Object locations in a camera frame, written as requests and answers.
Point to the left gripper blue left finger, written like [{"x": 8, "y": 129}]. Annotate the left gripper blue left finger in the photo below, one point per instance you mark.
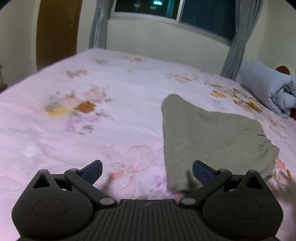
[{"x": 83, "y": 180}]

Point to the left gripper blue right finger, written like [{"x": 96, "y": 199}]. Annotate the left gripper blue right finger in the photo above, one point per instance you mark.
[{"x": 211, "y": 180}]

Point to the grey knit pants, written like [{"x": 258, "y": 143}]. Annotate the grey knit pants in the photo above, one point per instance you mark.
[{"x": 220, "y": 140}]

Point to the pink floral bed sheet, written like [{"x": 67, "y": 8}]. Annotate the pink floral bed sheet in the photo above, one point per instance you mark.
[{"x": 106, "y": 105}]

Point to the rolled light blue quilt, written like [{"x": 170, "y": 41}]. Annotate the rolled light blue quilt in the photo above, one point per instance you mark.
[{"x": 273, "y": 89}]

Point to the red and white headboard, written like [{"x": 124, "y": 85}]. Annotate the red and white headboard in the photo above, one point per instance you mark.
[{"x": 284, "y": 67}]

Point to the left grey curtain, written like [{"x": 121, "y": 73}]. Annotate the left grey curtain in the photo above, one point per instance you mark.
[{"x": 98, "y": 35}]

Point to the grey curtain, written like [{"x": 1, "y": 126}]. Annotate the grey curtain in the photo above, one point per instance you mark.
[
  {"x": 98, "y": 35},
  {"x": 246, "y": 16}
]

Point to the brown wooden wardrobe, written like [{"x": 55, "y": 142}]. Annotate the brown wooden wardrobe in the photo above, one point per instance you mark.
[{"x": 57, "y": 31}]

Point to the right grey curtain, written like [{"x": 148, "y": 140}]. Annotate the right grey curtain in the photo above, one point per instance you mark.
[{"x": 246, "y": 16}]

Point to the window with white frame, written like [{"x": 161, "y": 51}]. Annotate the window with white frame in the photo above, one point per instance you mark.
[{"x": 213, "y": 16}]

